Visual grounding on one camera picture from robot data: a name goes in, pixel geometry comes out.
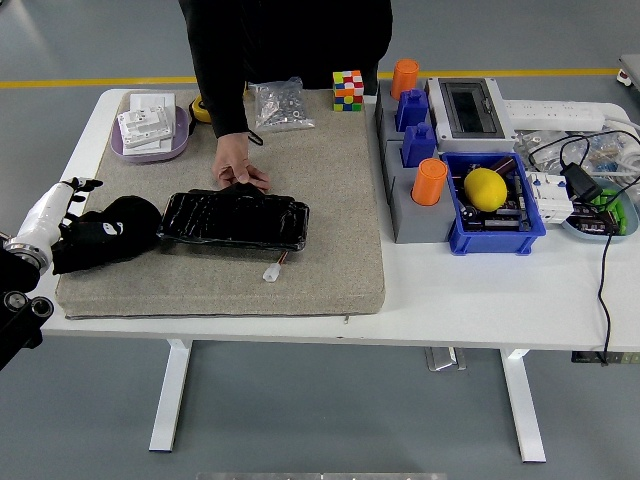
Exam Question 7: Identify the green terminal blocks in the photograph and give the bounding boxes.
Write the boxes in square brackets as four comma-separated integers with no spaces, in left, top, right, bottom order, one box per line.
[592,188,630,235]

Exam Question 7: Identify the yellow tape measure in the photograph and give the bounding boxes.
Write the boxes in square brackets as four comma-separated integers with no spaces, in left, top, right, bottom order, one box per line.
[188,93,215,123]

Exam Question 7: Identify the white cart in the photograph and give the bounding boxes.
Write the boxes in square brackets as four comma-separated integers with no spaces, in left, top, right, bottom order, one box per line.
[616,53,640,90]

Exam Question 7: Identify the colourful puzzle cube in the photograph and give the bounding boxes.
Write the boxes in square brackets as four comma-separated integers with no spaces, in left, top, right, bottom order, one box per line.
[332,69,365,113]

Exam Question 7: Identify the black power adapter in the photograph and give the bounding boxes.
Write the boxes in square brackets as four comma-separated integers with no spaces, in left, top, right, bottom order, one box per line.
[559,163,604,202]

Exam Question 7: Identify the grey block holder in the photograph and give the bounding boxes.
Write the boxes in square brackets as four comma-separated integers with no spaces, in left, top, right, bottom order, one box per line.
[382,139,457,245]
[374,78,441,147]

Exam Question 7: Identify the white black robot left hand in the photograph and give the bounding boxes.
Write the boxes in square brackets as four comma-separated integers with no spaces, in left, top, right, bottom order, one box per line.
[16,176,126,251]

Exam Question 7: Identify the black cable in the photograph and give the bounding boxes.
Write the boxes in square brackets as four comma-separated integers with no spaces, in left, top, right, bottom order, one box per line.
[527,129,640,367]

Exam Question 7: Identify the clear bag of screws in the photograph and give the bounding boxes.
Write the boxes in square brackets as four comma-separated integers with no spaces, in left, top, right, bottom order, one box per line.
[248,74,316,134]

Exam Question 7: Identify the dark electronic modules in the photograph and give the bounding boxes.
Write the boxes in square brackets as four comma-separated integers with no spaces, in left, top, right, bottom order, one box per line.
[569,202,619,235]

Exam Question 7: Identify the white connector with wires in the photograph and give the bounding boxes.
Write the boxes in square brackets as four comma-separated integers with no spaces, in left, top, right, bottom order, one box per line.
[263,251,290,284]

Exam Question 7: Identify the purple tray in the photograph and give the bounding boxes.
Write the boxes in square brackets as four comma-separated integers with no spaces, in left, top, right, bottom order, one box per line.
[109,105,191,165]

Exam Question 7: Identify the person's right hand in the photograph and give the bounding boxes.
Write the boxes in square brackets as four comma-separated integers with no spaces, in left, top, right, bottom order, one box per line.
[211,132,274,191]

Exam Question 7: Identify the white wall socket plate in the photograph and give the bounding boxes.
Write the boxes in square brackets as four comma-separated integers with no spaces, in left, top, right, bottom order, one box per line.
[116,106,174,147]
[128,92,178,139]
[121,135,175,156]

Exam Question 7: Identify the blue block with knob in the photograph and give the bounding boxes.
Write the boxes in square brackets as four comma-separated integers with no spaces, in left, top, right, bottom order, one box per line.
[395,88,430,133]
[401,122,437,167]

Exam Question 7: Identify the black circuit board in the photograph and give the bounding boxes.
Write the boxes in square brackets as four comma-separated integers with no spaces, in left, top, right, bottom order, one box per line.
[467,199,532,232]

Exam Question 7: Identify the white power strip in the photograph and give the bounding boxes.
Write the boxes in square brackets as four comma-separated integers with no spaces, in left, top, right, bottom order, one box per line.
[502,99,606,132]

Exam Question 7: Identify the glossy black panel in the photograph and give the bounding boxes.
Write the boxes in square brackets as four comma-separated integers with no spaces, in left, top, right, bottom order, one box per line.
[156,187,310,252]

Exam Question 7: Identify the yellow lemon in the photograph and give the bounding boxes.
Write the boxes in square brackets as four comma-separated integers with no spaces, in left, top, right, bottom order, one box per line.
[463,167,509,211]

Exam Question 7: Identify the white circuit breaker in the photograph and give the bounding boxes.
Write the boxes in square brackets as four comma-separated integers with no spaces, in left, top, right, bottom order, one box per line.
[524,170,575,225]

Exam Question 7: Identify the person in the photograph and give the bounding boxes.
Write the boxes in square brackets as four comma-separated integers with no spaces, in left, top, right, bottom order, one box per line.
[178,0,394,97]

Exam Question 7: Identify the clear bags of parts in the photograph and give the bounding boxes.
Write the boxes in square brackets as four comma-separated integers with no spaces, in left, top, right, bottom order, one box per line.
[513,127,634,176]

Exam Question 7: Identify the table control panel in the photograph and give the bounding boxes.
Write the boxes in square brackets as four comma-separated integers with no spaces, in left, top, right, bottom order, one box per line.
[571,351,640,365]

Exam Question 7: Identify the blue plastic bin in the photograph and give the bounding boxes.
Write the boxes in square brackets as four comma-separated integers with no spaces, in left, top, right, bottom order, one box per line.
[439,151,547,256]

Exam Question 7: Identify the orange cylinder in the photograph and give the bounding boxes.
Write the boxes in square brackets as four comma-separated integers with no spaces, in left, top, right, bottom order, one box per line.
[389,58,420,100]
[410,157,449,206]

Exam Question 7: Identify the white table leg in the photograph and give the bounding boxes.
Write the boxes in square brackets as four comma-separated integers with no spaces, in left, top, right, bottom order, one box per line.
[499,348,547,464]
[148,339,194,454]

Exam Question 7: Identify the black rag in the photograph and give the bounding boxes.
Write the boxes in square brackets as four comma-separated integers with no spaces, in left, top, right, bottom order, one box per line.
[51,194,164,276]

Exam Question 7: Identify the light blue tray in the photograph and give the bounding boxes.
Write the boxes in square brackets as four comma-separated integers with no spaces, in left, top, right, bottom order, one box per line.
[560,177,640,245]

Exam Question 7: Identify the grey-brown mat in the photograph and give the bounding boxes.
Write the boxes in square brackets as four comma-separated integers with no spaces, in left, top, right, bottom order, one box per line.
[55,88,387,320]

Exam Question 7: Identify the grey distribution box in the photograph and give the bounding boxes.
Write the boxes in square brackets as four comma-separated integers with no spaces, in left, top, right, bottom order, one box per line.
[425,76,518,155]

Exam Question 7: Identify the white cable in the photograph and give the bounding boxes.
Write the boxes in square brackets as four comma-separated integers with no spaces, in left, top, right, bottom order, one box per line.
[602,107,640,176]

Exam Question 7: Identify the metal bracket under table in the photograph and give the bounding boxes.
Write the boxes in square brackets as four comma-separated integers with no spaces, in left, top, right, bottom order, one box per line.
[424,347,467,372]

